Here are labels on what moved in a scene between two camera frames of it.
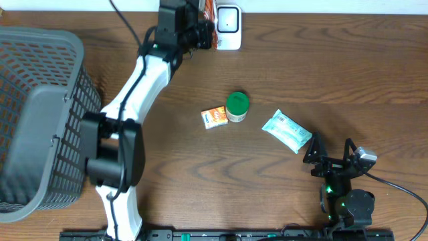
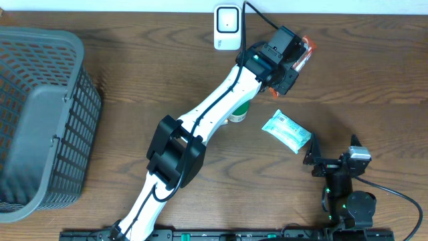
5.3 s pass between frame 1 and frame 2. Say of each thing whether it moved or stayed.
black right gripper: stayed
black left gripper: moved
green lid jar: stayed
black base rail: stayed
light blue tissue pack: stayed
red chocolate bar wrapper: moved
